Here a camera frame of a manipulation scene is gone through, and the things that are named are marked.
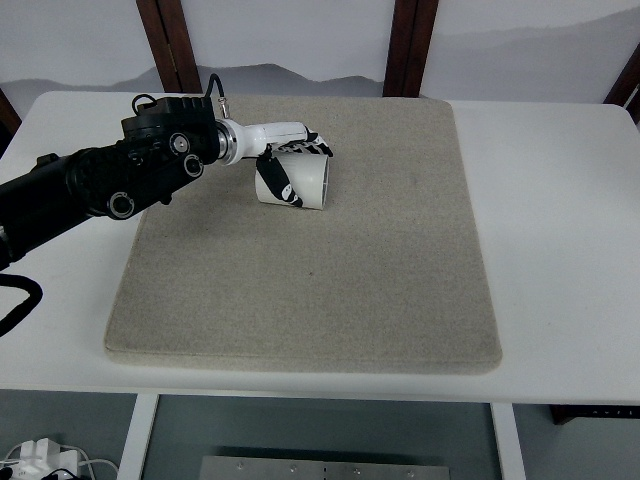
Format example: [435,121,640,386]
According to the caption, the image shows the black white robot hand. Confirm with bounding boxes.
[230,119,335,209]

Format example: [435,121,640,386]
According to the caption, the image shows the white ribbed cup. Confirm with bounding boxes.
[253,153,332,212]

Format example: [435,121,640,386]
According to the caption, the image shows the grey square mat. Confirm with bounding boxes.
[103,93,503,377]

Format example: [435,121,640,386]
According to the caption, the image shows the white table leg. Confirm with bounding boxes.
[118,394,160,480]
[489,402,527,480]

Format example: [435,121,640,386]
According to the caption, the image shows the grey metal plate with screws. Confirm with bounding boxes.
[198,454,454,480]

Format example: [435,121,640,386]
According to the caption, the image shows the white power strip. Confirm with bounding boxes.
[0,437,84,480]

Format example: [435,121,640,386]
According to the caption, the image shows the brown wooden furniture foot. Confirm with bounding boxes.
[549,403,640,426]

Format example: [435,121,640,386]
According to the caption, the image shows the brown wooden screen post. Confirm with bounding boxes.
[135,0,203,95]
[603,42,640,124]
[382,0,440,99]
[0,87,23,147]

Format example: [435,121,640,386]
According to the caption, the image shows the white cable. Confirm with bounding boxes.
[74,457,121,480]

